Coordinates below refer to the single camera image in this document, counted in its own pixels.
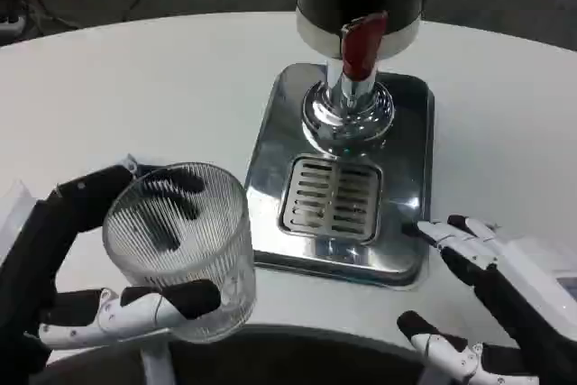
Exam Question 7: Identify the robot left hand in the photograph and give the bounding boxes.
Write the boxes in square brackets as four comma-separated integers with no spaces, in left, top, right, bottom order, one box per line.
[0,162,223,382]

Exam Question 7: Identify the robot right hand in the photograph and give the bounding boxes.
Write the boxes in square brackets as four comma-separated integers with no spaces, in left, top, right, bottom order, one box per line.
[396,214,577,385]

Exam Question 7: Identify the clear ribbed glass cup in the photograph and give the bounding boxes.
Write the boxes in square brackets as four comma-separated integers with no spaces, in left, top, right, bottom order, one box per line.
[101,161,258,344]

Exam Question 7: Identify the steel drip tray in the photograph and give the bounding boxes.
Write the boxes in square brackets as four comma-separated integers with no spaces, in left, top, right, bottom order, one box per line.
[244,62,436,290]

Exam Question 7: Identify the slotted steel drip grid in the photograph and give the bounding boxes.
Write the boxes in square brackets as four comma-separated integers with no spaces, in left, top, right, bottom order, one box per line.
[278,155,384,243]

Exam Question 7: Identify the red dispenser tap handle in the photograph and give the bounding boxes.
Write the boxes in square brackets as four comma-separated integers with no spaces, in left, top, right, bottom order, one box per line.
[338,10,389,82]

